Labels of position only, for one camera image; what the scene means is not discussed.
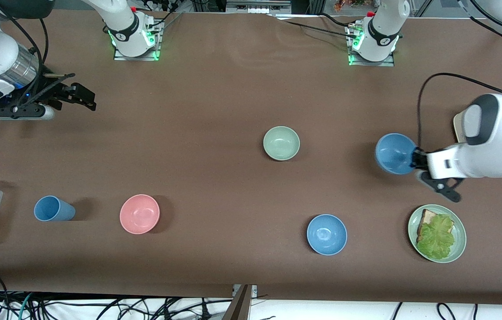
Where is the blue bowl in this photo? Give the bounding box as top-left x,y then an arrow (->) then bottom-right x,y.
307,214 -> 348,256
375,133 -> 418,175

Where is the light green bowl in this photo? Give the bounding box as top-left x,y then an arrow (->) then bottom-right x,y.
263,126 -> 300,161

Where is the pink bowl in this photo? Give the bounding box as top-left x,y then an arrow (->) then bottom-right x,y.
120,194 -> 160,235

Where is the bread slice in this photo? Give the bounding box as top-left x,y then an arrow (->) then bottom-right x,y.
417,209 -> 455,243

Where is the green lettuce leaf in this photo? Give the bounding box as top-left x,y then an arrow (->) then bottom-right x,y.
416,214 -> 456,260

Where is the light green plate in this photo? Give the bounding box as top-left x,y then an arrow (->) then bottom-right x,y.
408,204 -> 467,264

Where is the blue cup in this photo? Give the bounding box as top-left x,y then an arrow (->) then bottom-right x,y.
34,196 -> 76,222

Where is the brown table cover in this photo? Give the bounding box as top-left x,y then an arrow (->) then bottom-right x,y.
0,9 -> 502,307

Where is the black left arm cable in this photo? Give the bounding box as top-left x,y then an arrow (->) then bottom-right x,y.
417,0 -> 502,149

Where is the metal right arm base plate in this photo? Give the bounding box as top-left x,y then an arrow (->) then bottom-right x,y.
113,27 -> 161,61

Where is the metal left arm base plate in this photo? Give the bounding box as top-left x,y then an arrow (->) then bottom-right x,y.
348,27 -> 396,67

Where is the black base cable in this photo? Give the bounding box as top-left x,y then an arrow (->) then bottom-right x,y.
153,0 -> 185,34

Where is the black cable on table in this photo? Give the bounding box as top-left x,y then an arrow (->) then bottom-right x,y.
284,20 -> 359,37

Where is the teal floor cable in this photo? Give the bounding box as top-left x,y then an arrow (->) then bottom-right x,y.
17,292 -> 35,320

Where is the aluminium table bracket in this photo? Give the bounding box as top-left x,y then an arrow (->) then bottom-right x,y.
232,284 -> 258,299

